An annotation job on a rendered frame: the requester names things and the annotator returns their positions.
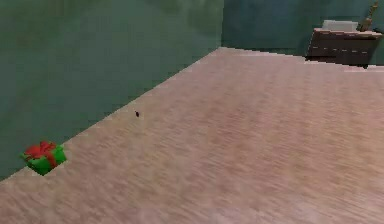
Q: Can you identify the green gift box red ribbon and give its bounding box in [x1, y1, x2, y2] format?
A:
[21, 140, 68, 177]

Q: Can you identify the dark brown chest of drawers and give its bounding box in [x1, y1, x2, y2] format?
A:
[304, 27, 384, 69]

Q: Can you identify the pale grey box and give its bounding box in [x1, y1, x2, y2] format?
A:
[321, 19, 360, 33]

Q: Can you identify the brown tall figurine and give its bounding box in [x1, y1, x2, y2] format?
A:
[357, 0, 380, 33]

